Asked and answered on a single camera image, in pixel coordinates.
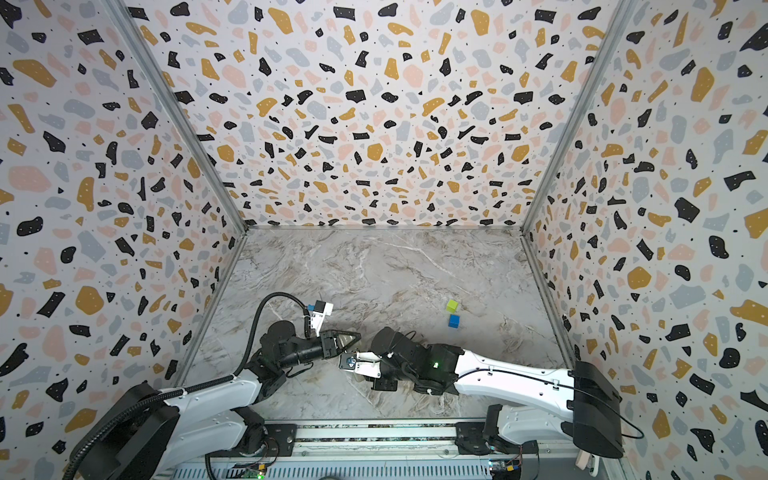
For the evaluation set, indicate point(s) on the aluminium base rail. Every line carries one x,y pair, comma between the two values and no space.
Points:
392,449

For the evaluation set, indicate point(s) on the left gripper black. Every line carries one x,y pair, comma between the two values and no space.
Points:
327,342

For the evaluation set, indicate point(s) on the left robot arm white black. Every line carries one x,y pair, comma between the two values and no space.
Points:
149,431

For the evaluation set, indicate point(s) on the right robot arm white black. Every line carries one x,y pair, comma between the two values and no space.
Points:
579,402

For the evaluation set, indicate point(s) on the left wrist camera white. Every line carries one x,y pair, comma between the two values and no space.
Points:
317,314

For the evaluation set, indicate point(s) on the white remote control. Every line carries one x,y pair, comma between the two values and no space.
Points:
347,354

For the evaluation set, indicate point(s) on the white handle object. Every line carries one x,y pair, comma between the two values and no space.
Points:
588,462

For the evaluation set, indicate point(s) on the blue cube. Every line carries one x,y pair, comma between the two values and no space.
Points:
454,321

